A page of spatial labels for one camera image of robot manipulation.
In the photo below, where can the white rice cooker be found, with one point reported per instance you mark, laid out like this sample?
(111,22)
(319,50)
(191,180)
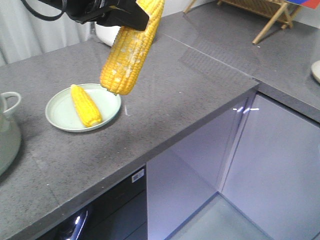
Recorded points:
(106,34)

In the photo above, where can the black drawer disinfection cabinet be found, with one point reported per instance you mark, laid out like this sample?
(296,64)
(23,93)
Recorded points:
(118,214)

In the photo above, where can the white pleated curtain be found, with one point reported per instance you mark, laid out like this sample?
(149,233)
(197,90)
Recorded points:
(23,35)

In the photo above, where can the pale green electric cooking pot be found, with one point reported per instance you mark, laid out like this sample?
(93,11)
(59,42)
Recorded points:
(10,133)

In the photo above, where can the light green round plate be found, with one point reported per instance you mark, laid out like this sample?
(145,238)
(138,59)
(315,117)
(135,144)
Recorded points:
(61,113)

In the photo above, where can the grey right cabinet door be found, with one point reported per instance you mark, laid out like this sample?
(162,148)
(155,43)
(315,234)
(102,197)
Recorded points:
(184,176)

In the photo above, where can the grey cabinet door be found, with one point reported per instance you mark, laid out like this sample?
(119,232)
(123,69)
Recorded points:
(184,176)
(274,176)

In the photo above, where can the wooden folding rack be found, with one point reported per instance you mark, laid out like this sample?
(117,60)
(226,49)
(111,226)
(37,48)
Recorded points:
(281,11)

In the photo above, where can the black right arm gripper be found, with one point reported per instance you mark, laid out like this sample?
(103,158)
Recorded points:
(107,13)

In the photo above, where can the yellow corn cob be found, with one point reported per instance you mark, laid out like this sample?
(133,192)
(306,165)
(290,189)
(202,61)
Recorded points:
(129,51)
(85,107)

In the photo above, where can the grey lower cabinet door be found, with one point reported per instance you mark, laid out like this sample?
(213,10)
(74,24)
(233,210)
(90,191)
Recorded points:
(274,176)

